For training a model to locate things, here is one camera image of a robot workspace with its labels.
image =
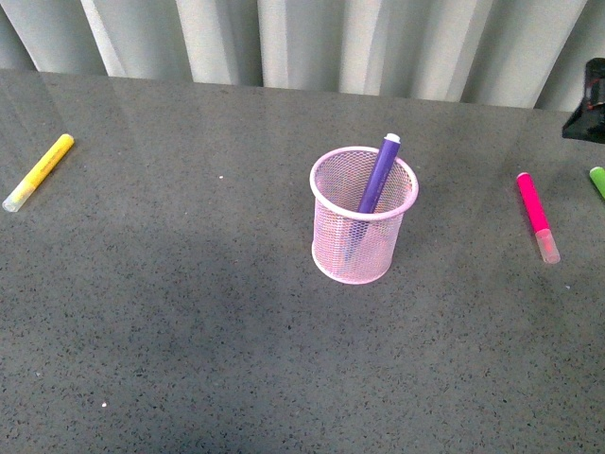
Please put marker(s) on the pink mesh pen cup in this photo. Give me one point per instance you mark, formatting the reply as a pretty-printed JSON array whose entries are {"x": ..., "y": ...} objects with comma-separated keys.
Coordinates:
[{"x": 337, "y": 181}]

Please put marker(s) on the purple highlighter pen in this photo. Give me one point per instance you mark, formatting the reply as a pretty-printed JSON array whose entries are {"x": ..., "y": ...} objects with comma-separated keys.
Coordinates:
[{"x": 373, "y": 189}]

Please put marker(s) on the yellow highlighter pen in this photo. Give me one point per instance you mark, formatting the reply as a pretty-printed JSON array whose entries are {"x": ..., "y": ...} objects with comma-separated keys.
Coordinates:
[{"x": 37, "y": 174}]

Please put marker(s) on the white pleated curtain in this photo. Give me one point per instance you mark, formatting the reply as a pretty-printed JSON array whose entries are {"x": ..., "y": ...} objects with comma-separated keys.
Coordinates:
[{"x": 527, "y": 54}]

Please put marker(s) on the green highlighter pen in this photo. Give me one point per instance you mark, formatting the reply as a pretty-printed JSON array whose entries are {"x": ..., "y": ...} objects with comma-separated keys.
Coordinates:
[{"x": 597, "y": 177}]

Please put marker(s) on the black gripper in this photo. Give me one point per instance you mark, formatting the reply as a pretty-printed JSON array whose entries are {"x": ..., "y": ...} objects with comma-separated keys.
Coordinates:
[{"x": 587, "y": 120}]

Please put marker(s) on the pink highlighter pen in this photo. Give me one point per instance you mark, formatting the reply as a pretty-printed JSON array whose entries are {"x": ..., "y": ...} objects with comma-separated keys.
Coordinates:
[{"x": 538, "y": 219}]

